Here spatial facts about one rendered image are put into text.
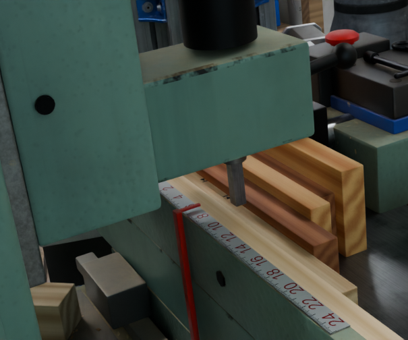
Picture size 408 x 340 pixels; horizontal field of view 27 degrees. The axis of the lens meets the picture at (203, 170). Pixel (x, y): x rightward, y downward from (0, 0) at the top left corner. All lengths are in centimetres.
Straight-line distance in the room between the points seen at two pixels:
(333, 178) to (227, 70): 13
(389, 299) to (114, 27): 27
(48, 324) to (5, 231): 34
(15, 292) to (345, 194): 27
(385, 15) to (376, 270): 75
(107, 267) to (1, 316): 32
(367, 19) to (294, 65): 75
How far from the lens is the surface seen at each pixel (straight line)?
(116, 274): 75
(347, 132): 71
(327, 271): 55
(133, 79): 48
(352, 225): 63
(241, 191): 61
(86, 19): 46
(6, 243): 44
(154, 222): 67
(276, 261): 54
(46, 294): 77
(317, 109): 66
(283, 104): 57
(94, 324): 79
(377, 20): 132
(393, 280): 61
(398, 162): 70
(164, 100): 53
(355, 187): 62
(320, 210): 60
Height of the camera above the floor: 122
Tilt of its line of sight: 23 degrees down
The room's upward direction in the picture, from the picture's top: 7 degrees counter-clockwise
